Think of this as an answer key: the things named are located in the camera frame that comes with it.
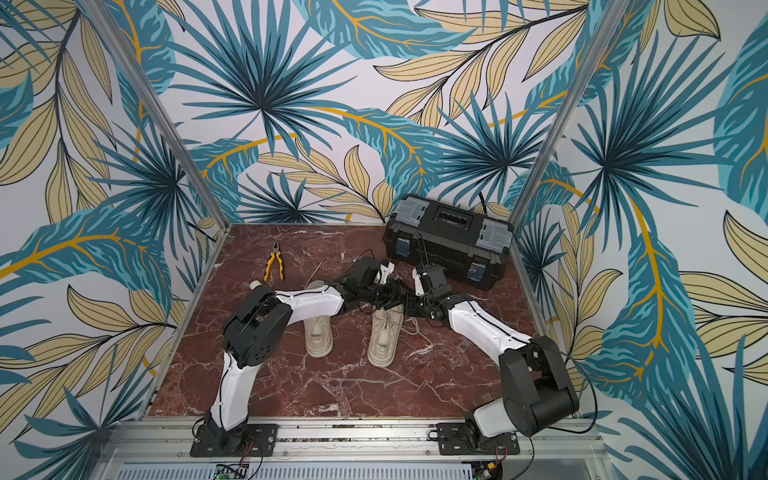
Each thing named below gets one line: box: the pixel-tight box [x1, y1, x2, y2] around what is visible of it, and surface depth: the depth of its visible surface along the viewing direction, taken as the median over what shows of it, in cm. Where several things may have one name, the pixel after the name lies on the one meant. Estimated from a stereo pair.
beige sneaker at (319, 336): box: [304, 315, 333, 358], surface depth 87 cm
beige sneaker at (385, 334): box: [367, 304, 405, 368], surface depth 87 cm
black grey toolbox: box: [383, 195, 514, 291], surface depth 97 cm
